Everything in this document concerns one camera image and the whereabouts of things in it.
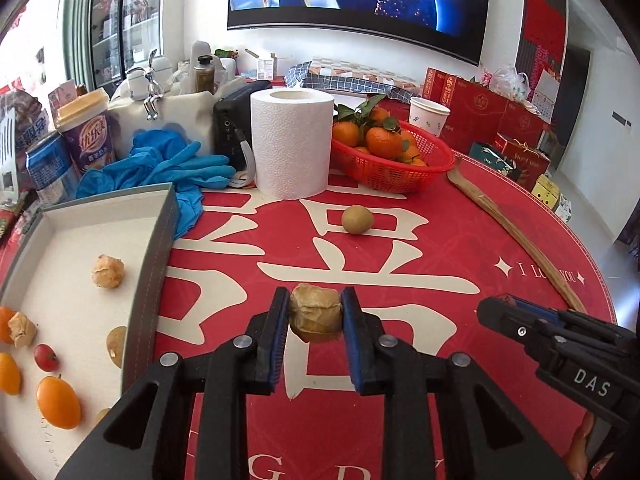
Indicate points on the white handbag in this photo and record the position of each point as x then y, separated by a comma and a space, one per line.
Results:
175, 120

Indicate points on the blue nitrile gloves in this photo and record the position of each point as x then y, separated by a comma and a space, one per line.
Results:
160, 165

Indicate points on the person's right hand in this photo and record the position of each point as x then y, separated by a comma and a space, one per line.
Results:
581, 442

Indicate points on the glass display cabinet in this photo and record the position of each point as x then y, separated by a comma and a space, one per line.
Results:
125, 20

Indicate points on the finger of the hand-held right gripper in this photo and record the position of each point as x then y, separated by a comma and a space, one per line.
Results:
540, 314
500, 317

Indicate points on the dark green gift bag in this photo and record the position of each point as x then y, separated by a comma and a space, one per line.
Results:
487, 157

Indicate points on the grey-green curtain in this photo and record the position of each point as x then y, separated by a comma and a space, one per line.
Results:
75, 20

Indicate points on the black radio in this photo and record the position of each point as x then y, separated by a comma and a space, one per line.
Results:
230, 120

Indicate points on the clear plastic bag with flowers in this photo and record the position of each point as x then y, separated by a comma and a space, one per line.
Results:
505, 82

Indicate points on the red cherry tomato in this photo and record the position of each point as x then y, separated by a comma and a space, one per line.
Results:
46, 358

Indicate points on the pile of leafy tangerines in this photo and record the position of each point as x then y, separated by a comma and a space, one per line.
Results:
382, 140

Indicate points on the green potted plant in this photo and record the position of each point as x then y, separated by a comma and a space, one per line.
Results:
226, 53

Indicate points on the silver figure charm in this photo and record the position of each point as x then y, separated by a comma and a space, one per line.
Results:
150, 95

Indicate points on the orange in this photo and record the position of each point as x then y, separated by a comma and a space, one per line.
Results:
4, 322
9, 374
59, 402

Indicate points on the blue drink can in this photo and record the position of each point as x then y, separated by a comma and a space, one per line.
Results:
50, 170

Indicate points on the white printed carton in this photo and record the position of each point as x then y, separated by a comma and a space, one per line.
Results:
564, 207

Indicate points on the blue plaid cloth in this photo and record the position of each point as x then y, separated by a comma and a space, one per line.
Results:
350, 87

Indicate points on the white toilet paper roll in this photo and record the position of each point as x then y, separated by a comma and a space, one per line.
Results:
292, 145

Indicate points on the white tray with grey rim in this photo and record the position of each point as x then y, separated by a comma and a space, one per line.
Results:
75, 240

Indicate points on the red plastic basket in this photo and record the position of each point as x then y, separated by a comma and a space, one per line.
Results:
395, 175

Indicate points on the wall calendar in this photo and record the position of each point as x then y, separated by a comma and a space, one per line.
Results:
546, 95

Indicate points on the yellow carton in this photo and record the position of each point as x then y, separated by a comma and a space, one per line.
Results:
545, 192

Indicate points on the wooden back scratcher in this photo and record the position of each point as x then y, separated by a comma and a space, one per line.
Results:
515, 235

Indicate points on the purple milk tea cup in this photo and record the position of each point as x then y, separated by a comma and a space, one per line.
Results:
87, 135

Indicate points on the snack packets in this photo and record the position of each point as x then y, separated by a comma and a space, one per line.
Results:
20, 130

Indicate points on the small white carton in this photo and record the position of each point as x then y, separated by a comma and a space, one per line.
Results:
265, 66

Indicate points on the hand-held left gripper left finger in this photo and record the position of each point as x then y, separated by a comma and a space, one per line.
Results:
274, 332

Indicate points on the husked physalis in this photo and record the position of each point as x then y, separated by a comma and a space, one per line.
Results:
315, 312
22, 330
107, 271

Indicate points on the black wall switch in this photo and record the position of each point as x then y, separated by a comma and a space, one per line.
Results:
620, 118

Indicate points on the red wall poster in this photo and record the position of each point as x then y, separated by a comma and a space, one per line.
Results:
542, 20

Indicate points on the stack of red gift boxes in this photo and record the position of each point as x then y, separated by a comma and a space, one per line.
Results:
475, 105

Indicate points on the tan longan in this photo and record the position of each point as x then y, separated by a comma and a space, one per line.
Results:
357, 219
102, 415
117, 347

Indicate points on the orange patterned board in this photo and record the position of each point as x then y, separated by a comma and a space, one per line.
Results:
360, 70

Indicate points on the white paper cup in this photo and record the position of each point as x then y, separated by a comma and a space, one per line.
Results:
429, 117

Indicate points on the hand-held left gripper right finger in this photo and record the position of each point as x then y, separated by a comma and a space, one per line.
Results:
352, 340

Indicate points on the brown pump bottle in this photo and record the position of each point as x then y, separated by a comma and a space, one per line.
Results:
203, 77

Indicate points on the red round table mat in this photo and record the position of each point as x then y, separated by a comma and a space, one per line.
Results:
425, 270

